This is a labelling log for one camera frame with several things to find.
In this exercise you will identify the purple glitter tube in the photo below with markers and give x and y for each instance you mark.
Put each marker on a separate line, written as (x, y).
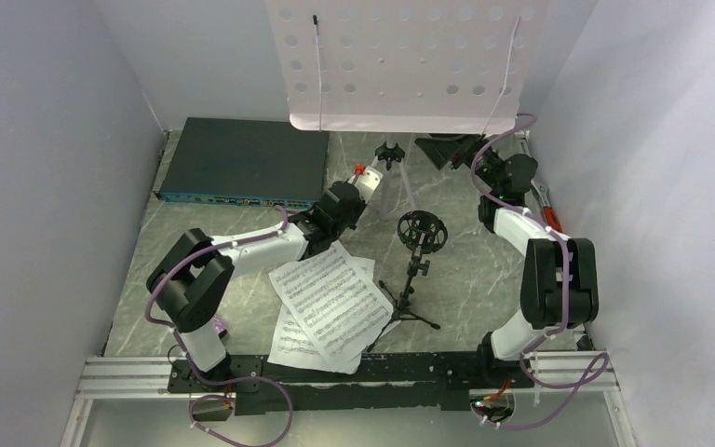
(220, 327)

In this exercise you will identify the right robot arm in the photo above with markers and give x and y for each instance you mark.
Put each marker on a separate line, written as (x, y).
(559, 288)

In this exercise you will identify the sheet music page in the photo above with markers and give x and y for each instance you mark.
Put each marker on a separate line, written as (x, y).
(291, 345)
(341, 308)

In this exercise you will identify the black microphone tripod with shockmount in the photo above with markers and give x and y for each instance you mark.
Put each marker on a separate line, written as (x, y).
(422, 233)

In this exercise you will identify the lilac perforated music stand desk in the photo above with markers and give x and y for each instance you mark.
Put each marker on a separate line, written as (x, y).
(452, 67)

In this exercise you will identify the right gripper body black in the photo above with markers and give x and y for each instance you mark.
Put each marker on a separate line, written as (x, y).
(485, 166)

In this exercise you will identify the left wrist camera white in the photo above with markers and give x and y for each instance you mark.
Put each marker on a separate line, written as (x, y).
(370, 179)

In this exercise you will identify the red handled wrench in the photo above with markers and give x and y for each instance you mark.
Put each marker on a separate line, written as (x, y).
(541, 193)

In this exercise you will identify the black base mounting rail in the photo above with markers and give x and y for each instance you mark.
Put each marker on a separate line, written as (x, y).
(445, 380)

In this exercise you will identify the dark network switch box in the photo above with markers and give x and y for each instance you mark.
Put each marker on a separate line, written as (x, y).
(246, 163)

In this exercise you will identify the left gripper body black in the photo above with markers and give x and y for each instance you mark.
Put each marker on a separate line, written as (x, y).
(353, 223)

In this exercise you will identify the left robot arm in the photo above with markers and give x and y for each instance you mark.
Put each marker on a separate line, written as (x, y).
(190, 281)

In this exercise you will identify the aluminium frame rail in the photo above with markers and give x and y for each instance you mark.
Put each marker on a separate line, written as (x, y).
(124, 378)

